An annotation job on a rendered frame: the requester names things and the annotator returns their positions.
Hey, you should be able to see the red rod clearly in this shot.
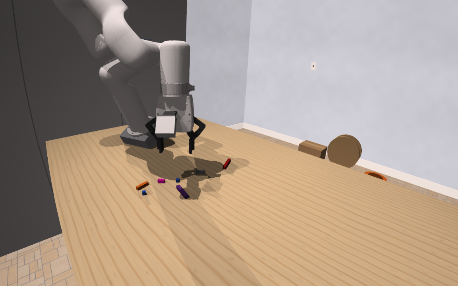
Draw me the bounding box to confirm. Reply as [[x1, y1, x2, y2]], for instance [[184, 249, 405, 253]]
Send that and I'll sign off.
[[223, 158, 231, 169]]

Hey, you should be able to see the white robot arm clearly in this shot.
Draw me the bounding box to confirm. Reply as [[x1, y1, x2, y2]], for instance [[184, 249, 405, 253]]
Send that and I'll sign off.
[[53, 0, 195, 138]]

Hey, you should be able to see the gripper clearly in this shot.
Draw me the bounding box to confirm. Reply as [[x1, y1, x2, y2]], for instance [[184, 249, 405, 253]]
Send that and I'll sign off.
[[145, 93, 206, 154]]

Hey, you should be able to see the orange rectangular bar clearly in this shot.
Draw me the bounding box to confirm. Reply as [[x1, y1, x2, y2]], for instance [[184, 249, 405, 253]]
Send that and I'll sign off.
[[136, 181, 149, 191]]

